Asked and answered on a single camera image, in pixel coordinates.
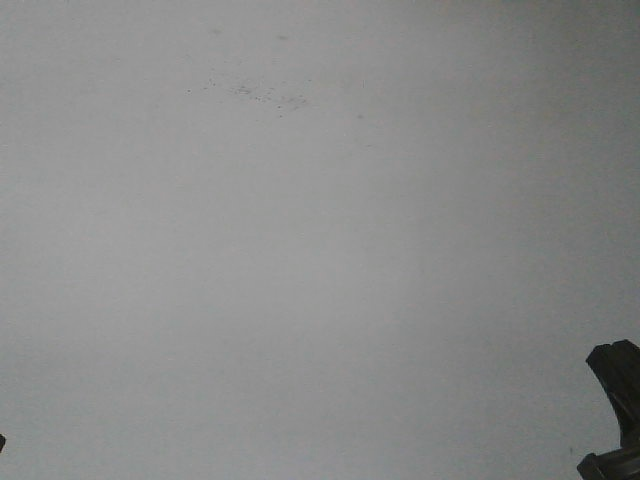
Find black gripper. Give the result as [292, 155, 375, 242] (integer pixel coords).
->
[577, 339, 640, 480]

